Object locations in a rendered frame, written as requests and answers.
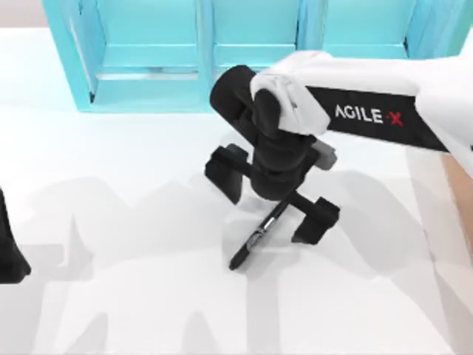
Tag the black pen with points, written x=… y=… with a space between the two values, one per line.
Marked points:
x=255 y=238

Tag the light blue rack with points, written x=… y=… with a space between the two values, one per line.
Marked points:
x=155 y=44

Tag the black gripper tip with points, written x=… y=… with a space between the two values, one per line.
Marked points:
x=11 y=251

